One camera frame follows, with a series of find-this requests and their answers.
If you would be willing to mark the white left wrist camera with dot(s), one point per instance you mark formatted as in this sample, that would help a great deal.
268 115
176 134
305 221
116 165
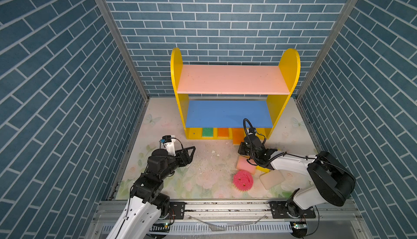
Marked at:
168 142

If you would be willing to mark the aluminium left corner post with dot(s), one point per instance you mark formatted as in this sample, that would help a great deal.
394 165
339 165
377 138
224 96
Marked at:
110 22

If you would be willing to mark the aluminium corner post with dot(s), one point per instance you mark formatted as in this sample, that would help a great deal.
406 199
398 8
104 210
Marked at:
335 30
110 22

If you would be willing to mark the aluminium right corner post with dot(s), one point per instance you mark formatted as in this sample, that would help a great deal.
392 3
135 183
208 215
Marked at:
335 30

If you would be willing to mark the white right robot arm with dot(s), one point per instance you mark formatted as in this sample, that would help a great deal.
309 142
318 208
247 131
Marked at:
331 181

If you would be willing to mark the yellow pink blue wooden shelf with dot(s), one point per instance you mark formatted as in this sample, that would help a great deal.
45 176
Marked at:
222 96

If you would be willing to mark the green sponge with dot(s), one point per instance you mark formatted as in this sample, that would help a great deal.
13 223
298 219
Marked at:
207 133

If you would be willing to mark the beige sponge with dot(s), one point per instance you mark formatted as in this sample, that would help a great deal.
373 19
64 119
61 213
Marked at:
272 179

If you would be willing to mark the small yellow sponge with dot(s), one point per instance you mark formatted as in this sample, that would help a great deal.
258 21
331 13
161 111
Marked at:
265 170

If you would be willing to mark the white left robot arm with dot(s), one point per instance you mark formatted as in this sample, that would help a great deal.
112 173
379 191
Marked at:
146 203

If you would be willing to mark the pink round scrubber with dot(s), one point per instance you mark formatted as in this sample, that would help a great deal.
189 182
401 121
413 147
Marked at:
243 180

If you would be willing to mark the orange sponge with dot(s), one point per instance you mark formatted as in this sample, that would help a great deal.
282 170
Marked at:
223 133

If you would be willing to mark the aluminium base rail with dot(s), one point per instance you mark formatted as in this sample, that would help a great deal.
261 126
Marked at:
236 210

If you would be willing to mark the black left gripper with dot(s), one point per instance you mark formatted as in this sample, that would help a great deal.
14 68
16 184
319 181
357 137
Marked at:
187 160

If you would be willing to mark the pink rectangular sponge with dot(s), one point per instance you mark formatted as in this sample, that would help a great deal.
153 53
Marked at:
243 164

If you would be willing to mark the white perforated cable tray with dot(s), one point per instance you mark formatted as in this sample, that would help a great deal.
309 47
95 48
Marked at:
200 228

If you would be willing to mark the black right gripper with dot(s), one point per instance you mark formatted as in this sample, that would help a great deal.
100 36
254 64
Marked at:
241 147

